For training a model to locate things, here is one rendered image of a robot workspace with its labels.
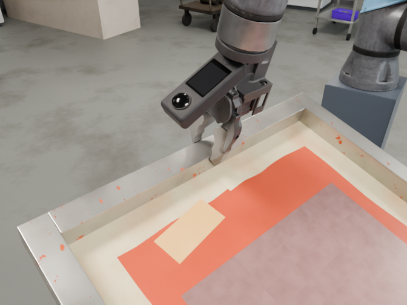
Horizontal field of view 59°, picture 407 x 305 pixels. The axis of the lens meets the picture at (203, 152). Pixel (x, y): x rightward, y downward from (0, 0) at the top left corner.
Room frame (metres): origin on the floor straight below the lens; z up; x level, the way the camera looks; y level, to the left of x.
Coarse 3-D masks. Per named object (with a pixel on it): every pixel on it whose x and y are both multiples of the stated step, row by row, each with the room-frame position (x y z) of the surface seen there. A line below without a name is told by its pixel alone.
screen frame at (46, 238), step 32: (256, 128) 0.56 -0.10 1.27; (320, 128) 0.62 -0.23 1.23; (352, 128) 0.61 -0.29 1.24; (160, 160) 0.45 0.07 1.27; (192, 160) 0.46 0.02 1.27; (224, 160) 0.51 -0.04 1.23; (352, 160) 0.56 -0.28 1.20; (384, 160) 0.53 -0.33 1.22; (96, 192) 0.38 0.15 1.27; (128, 192) 0.38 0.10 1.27; (160, 192) 0.42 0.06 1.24; (32, 224) 0.32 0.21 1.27; (64, 224) 0.32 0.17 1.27; (96, 224) 0.35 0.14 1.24; (32, 256) 0.28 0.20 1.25; (64, 256) 0.28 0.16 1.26; (64, 288) 0.25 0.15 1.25
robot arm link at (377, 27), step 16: (368, 0) 0.93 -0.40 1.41; (384, 0) 0.90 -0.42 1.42; (400, 0) 0.88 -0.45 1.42; (368, 16) 0.92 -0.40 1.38; (384, 16) 0.89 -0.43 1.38; (400, 16) 0.86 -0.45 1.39; (368, 32) 0.91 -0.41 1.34; (384, 32) 0.88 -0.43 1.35; (400, 32) 0.85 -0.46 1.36; (368, 48) 0.90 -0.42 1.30; (384, 48) 0.88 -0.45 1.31; (400, 48) 0.86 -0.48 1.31
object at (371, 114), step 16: (336, 80) 0.94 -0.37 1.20; (400, 80) 0.94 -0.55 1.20; (336, 96) 0.90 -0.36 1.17; (352, 96) 0.87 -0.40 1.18; (368, 96) 0.85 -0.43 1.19; (384, 96) 0.84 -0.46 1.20; (400, 96) 0.93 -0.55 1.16; (336, 112) 0.89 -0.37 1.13; (352, 112) 0.87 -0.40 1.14; (368, 112) 0.85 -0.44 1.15; (384, 112) 0.83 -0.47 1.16; (368, 128) 0.84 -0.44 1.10; (384, 128) 0.82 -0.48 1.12; (384, 144) 0.91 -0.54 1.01
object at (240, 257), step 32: (224, 192) 0.44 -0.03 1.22; (224, 224) 0.38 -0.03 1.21; (256, 224) 0.39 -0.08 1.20; (128, 256) 0.32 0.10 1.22; (160, 256) 0.32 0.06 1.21; (192, 256) 0.33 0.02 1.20; (224, 256) 0.33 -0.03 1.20; (256, 256) 0.34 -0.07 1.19; (288, 256) 0.35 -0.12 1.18; (160, 288) 0.28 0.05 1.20; (192, 288) 0.28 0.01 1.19; (224, 288) 0.29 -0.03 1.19; (256, 288) 0.29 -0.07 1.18; (288, 288) 0.30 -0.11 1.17; (320, 288) 0.30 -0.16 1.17
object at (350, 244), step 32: (288, 160) 0.54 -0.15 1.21; (320, 160) 0.55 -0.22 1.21; (256, 192) 0.45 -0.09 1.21; (288, 192) 0.46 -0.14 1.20; (320, 192) 0.47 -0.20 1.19; (352, 192) 0.48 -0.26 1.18; (288, 224) 0.40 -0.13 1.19; (320, 224) 0.41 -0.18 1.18; (352, 224) 0.42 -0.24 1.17; (384, 224) 0.42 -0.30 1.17; (320, 256) 0.35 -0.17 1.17; (352, 256) 0.36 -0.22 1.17; (384, 256) 0.37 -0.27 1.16; (352, 288) 0.31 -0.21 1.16; (384, 288) 0.31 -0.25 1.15
